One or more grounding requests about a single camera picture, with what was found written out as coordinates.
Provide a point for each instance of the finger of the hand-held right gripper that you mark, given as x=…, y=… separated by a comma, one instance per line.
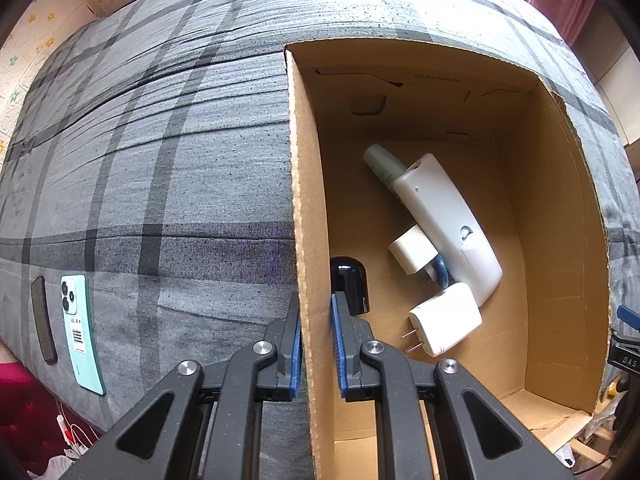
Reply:
x=631, y=316

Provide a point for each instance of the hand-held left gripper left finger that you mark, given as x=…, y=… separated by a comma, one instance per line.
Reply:
x=296, y=360

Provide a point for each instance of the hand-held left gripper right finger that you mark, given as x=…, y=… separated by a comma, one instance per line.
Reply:
x=340, y=350

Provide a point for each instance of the black round cap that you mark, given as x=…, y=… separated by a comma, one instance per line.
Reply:
x=350, y=280

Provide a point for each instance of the brown cardboard box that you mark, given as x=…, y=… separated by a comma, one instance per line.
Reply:
x=550, y=260

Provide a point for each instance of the large white plug charger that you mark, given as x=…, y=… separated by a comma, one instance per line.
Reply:
x=445, y=317

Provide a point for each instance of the small white plug charger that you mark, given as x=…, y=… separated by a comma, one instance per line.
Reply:
x=410, y=250

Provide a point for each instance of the white remote control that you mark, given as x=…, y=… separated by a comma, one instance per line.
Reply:
x=440, y=210

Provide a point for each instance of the teal cosmetic tube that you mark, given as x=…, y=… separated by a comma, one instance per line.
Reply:
x=380, y=162

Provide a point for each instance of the wooden shelf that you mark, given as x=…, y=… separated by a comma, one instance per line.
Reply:
x=592, y=449

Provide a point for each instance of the beige cabinet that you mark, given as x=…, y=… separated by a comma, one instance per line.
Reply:
x=625, y=100

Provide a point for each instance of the mint green smartphone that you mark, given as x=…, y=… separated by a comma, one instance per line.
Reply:
x=80, y=330

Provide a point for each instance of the grey plaid bedsheet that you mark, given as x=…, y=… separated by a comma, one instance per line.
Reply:
x=150, y=160

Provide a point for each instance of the dark flat slab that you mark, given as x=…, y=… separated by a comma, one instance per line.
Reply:
x=44, y=320

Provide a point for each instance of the dark red cloth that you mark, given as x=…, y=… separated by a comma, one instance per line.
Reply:
x=25, y=395

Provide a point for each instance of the dark red curtain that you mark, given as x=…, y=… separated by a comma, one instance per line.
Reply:
x=565, y=0

